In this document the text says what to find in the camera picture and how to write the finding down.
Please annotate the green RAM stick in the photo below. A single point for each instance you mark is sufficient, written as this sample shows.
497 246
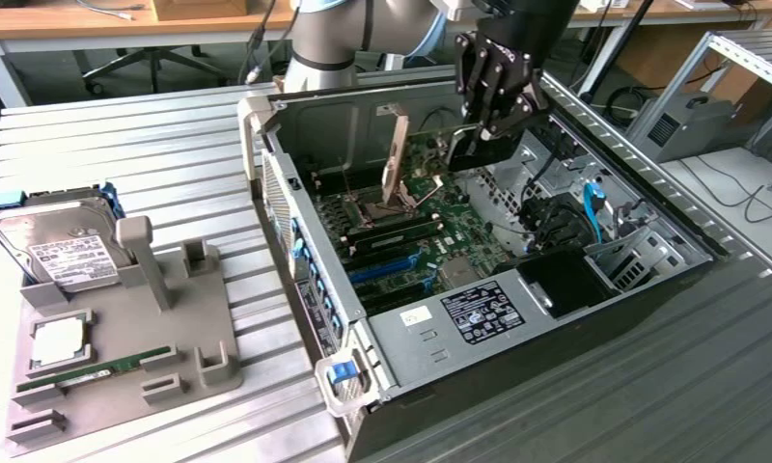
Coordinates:
96 371

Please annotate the silver perforated drive cage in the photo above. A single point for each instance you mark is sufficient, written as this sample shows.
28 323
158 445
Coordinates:
499 193

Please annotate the silver hard disk drive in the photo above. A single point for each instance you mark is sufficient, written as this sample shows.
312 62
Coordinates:
5 201

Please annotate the aluminium frame rack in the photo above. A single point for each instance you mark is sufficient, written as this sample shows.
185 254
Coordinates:
759 53

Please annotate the green motherboard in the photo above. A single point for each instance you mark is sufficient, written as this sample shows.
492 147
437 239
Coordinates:
469 226

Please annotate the silver disk bay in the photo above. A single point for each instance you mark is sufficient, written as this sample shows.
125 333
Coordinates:
627 267

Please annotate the grey chipset heatsink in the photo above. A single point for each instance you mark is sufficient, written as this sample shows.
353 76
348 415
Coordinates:
460 270

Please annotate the grey parts rack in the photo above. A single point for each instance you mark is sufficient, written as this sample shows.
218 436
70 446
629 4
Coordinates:
121 337

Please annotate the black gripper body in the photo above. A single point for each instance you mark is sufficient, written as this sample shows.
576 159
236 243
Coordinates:
521 34

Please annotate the black office chair base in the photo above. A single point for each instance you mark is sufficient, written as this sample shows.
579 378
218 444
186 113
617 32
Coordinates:
154 58

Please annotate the small white box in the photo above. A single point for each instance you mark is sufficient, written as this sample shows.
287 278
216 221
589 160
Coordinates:
601 5

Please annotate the silver CPU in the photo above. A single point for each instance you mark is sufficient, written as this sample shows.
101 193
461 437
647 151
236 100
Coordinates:
58 340

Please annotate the brown cardboard box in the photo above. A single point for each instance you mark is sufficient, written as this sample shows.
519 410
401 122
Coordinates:
198 8

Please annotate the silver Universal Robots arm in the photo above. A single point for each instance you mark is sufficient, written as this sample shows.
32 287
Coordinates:
321 43

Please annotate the open black PC case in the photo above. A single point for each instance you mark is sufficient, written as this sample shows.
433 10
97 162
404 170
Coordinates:
521 386

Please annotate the metal socket cover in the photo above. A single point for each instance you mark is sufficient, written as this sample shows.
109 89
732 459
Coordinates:
429 189

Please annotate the thin socket locking lever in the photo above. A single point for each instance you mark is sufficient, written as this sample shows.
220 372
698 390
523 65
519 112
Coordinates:
347 181

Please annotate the silver power supply with label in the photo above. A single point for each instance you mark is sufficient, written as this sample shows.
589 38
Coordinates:
424 347

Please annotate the black installed RAM stick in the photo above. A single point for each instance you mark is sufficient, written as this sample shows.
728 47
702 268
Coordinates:
392 241

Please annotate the blue case latch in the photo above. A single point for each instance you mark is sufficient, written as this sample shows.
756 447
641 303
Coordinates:
341 372

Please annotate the CPU socket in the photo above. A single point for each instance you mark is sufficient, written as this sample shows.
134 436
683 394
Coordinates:
373 213

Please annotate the wooden desk white frame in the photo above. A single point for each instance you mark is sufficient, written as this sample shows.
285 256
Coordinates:
682 14
70 21

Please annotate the grey computer tower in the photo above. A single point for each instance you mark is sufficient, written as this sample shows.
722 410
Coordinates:
702 130

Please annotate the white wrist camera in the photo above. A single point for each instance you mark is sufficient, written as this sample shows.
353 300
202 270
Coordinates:
460 9

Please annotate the silver hard disk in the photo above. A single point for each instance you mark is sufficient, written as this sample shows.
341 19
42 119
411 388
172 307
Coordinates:
64 251

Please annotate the graphics card with metal bracket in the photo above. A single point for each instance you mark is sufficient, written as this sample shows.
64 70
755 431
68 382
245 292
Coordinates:
483 152

